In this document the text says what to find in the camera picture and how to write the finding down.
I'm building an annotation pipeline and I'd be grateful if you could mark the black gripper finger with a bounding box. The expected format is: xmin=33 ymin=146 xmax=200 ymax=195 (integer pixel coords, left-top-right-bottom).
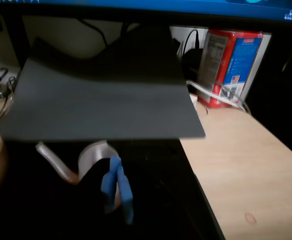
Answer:
xmin=117 ymin=162 xmax=204 ymax=240
xmin=48 ymin=155 xmax=123 ymax=240

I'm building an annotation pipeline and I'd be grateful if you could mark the translucent pink printed kettle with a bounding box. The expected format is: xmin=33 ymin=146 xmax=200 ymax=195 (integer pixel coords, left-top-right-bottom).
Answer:
xmin=35 ymin=139 xmax=122 ymax=186

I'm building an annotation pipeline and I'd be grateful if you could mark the black rubber work mat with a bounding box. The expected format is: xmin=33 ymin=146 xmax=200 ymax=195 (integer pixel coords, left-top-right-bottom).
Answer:
xmin=0 ymin=136 xmax=226 ymax=240

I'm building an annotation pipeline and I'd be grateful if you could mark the grey flexible sheet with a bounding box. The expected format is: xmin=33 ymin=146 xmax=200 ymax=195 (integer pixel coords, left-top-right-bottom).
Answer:
xmin=0 ymin=24 xmax=207 ymax=141

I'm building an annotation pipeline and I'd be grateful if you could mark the red and blue carton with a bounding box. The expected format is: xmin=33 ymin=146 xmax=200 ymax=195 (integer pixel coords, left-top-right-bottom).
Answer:
xmin=197 ymin=29 xmax=264 ymax=109

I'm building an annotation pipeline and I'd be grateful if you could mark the computer monitor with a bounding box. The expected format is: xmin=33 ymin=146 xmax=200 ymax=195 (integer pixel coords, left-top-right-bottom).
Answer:
xmin=0 ymin=0 xmax=292 ymax=26

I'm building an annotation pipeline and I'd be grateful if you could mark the flat white cable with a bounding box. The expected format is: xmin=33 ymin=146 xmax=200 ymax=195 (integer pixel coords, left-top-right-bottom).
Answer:
xmin=185 ymin=79 xmax=244 ymax=109

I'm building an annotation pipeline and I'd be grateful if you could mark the thin grey cable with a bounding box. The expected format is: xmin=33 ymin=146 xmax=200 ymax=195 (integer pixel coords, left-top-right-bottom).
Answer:
xmin=214 ymin=81 xmax=252 ymax=115

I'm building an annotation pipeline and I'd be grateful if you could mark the black cable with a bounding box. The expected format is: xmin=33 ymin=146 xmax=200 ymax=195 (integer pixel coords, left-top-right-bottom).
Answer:
xmin=80 ymin=18 xmax=109 ymax=48
xmin=182 ymin=29 xmax=202 ymax=59

